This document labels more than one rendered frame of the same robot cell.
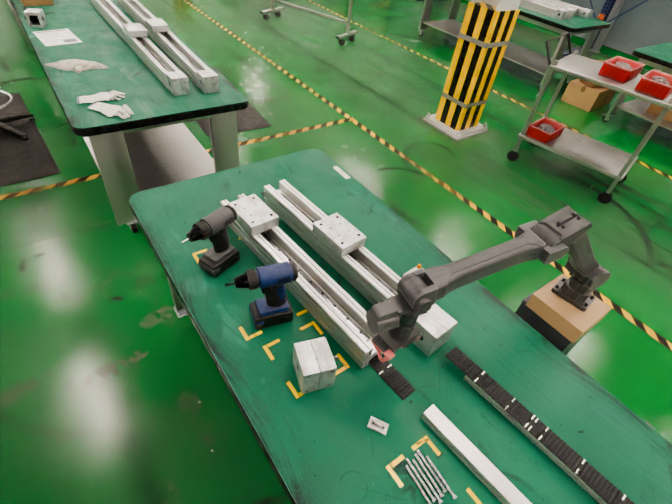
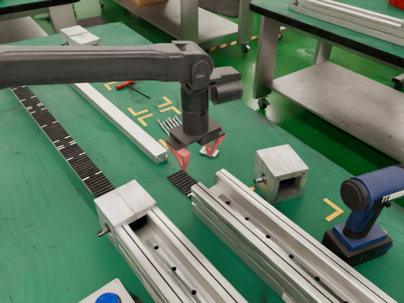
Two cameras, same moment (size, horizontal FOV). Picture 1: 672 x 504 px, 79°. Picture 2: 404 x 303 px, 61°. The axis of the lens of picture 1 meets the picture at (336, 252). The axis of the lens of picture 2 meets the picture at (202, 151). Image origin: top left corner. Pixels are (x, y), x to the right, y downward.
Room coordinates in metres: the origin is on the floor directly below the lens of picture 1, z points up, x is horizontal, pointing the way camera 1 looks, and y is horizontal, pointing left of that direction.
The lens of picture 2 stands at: (1.25, -0.10, 1.41)
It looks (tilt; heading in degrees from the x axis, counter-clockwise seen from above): 39 degrees down; 187
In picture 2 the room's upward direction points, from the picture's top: straight up
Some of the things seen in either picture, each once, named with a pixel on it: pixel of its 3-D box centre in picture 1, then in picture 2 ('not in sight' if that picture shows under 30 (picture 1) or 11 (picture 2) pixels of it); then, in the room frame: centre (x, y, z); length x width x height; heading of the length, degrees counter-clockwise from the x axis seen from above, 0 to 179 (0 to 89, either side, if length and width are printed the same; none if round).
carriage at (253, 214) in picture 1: (253, 217); not in sight; (1.11, 0.31, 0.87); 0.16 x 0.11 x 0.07; 46
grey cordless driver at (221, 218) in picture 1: (210, 245); not in sight; (0.92, 0.40, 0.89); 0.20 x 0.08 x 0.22; 151
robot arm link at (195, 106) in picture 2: (405, 312); (196, 95); (0.63, -0.19, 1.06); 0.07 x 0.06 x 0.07; 120
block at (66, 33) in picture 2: not in sight; (73, 41); (-0.20, -0.86, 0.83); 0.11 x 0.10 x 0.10; 136
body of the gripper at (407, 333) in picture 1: (401, 327); (195, 121); (0.63, -0.19, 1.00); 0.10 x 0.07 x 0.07; 136
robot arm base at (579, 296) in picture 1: (578, 287); not in sight; (0.99, -0.82, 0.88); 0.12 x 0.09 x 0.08; 48
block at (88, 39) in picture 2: not in sight; (85, 49); (-0.11, -0.77, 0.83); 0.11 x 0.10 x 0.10; 140
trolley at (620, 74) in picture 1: (587, 117); not in sight; (3.51, -1.95, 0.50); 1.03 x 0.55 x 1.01; 53
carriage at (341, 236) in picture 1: (338, 236); not in sight; (1.08, 0.00, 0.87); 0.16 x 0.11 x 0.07; 46
